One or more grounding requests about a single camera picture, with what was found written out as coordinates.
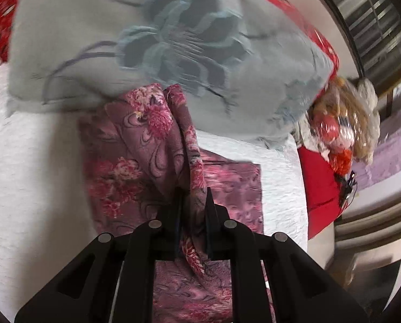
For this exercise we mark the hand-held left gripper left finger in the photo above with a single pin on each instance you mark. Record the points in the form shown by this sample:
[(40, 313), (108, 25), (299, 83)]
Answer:
[(177, 223)]

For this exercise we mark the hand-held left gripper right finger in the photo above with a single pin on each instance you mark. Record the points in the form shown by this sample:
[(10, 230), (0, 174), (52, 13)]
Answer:
[(209, 223)]

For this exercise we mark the pink floral shirt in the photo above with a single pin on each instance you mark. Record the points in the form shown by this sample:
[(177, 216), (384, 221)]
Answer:
[(129, 175)]

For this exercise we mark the plain red cloth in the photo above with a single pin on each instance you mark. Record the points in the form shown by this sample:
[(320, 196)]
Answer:
[(318, 181)]

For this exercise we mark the beige cloth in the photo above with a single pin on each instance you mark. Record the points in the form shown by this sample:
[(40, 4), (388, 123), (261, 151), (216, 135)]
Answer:
[(306, 134)]

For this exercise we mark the black clip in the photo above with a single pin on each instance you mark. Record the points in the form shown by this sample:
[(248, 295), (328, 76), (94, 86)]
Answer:
[(349, 183)]

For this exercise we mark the white quilted blanket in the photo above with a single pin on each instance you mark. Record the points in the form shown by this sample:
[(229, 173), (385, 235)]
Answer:
[(29, 175)]

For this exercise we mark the plastic bag of plush toys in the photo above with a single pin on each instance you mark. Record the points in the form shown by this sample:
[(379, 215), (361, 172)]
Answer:
[(345, 124)]

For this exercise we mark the grey flower print pillow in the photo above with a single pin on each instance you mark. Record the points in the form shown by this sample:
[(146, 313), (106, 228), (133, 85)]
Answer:
[(119, 40)]

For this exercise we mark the purple cloth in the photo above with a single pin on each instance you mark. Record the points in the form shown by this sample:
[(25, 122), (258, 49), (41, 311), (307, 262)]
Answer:
[(388, 154)]

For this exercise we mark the barred window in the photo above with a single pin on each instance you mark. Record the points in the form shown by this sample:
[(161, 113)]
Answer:
[(371, 23)]

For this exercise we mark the wooden rail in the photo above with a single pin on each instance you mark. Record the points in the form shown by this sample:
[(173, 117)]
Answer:
[(375, 215)]

